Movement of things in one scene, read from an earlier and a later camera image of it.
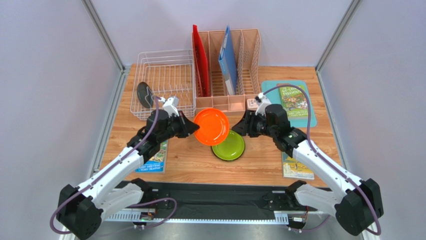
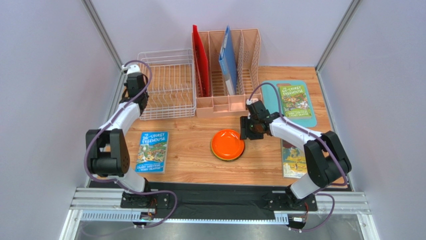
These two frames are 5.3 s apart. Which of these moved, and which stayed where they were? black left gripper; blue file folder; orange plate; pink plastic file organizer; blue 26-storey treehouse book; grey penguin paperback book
Moved: orange plate; black left gripper
Stayed: pink plastic file organizer; blue file folder; grey penguin paperback book; blue 26-storey treehouse book
